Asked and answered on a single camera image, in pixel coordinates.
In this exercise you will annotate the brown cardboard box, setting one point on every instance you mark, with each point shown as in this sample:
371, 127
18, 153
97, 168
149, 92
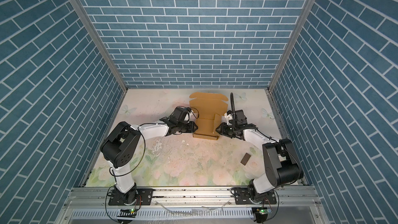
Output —
211, 107

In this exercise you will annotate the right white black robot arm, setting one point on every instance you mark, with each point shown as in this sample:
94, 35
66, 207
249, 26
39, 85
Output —
281, 163

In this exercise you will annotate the small brown cardboard piece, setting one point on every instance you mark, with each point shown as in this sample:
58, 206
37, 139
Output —
245, 159

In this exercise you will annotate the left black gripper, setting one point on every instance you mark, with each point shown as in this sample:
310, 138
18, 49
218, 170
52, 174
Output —
192, 127

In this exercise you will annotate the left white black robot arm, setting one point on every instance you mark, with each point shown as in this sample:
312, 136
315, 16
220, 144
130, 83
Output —
120, 145

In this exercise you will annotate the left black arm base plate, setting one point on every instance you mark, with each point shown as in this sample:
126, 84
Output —
133, 197

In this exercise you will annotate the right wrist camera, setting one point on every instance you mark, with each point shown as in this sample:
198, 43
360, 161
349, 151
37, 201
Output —
229, 118

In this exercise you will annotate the right green circuit board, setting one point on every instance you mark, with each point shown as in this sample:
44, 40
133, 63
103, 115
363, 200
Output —
261, 211

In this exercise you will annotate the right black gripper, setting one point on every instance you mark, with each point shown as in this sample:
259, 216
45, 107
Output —
223, 130

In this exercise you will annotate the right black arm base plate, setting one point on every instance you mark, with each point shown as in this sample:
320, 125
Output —
248, 195

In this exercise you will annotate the aluminium mounting rail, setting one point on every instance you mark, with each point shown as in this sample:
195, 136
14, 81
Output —
210, 196

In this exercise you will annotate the white slotted cable duct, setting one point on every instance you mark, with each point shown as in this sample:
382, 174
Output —
160, 213

